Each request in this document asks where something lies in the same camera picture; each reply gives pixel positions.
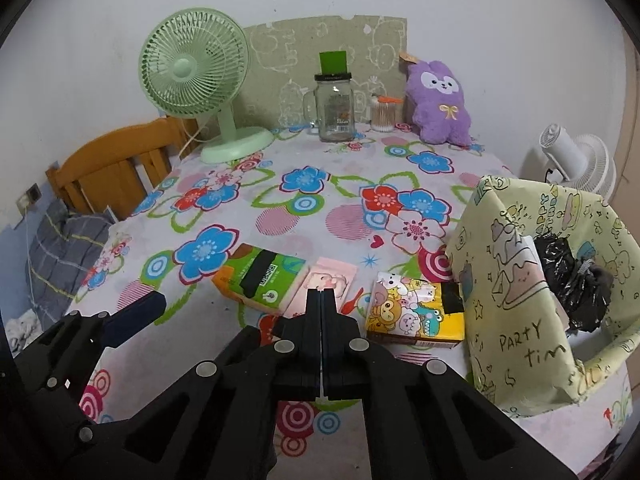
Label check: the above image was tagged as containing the glass mug jar black lid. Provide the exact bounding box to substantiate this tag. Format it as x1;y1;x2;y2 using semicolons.
301;72;357;143

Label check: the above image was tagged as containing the cotton swab jar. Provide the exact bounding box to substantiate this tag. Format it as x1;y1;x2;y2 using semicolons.
370;95;404;134

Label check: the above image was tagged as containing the green orange tissue pack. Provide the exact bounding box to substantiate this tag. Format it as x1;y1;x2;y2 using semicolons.
212;243;307;316

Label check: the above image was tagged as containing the green cartoon print board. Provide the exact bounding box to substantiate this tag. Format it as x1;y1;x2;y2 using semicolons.
243;15;408;128

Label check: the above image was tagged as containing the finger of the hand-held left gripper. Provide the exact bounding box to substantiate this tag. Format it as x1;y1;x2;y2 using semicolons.
12;357;104;444
20;292;167;362

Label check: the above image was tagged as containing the floral tablecloth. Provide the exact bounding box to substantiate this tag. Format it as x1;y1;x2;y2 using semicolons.
65;125;632;477

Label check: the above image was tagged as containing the cartoon print fabric storage box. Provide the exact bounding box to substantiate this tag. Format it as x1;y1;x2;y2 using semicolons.
445;175;640;418

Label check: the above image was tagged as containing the beige fan cable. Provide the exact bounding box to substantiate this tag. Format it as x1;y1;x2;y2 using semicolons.
180;119;207;159

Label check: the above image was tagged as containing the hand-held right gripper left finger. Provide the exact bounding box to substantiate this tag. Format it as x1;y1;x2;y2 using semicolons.
95;287;321;480

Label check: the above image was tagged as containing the green desk fan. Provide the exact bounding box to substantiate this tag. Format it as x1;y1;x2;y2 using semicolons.
138;7;275;164

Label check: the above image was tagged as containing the wooden chair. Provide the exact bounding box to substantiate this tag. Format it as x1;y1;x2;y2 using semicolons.
46;116;201;221

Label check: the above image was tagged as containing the wall power socket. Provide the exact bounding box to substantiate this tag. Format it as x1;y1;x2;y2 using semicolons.
16;183;42;213

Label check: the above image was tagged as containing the yellow cartoon tissue pack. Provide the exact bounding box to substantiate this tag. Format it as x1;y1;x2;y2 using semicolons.
365;271;467;349

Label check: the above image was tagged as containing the grey plaid blanket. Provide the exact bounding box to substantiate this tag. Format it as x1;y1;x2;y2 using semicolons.
15;200;117;321

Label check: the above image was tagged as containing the white crumpled cloth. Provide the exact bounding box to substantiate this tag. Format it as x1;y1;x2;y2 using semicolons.
4;310;46;356

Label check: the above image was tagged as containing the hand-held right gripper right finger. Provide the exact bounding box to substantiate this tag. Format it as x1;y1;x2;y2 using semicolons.
321;288;577;480

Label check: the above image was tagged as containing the black plastic bag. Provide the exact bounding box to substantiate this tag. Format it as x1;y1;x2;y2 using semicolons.
532;235;615;333

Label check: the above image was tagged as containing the white fan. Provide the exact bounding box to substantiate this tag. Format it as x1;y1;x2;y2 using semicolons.
539;122;619;202

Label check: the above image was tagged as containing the pink tissue pack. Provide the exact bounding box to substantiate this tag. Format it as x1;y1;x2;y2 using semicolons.
285;257;359;318

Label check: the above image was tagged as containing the purple plush bunny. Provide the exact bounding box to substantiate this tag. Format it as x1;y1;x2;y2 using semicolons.
401;57;474;147

